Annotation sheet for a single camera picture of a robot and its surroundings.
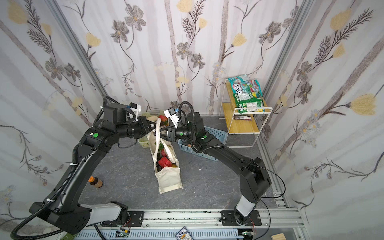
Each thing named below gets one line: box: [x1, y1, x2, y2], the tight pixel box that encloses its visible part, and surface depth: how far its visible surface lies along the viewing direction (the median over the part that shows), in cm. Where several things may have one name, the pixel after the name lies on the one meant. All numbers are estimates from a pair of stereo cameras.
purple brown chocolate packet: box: [233, 114, 252, 121], surface depth 98 cm
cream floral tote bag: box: [146, 117, 183, 194], surface depth 70 cm
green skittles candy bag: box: [228, 74, 265, 113], surface depth 82 cm
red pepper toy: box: [158, 156, 172, 168], surface depth 83 cm
